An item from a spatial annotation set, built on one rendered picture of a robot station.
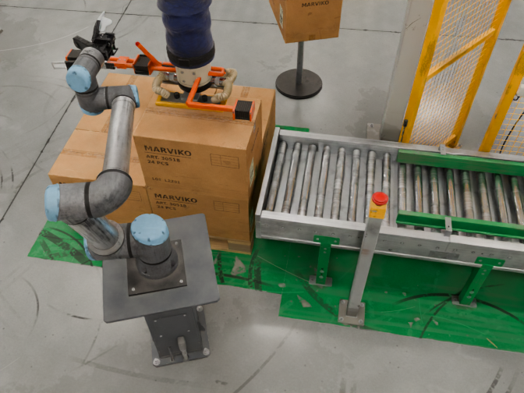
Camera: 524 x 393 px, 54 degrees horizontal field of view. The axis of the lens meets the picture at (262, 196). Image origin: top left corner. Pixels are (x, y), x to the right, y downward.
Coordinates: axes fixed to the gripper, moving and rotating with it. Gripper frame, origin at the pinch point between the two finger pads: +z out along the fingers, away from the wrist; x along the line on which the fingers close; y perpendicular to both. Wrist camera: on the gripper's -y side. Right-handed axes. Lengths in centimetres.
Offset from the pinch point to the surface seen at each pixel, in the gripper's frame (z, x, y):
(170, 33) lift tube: 14.7, -9.5, 21.2
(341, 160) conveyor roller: 42, -103, 104
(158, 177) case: 3, -94, 5
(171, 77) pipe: 20.7, -38.3, 15.9
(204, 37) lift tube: 17.5, -12.1, 35.9
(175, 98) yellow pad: 11.6, -43.6, 19.8
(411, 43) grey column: 118, -69, 139
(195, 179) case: 3, -92, 27
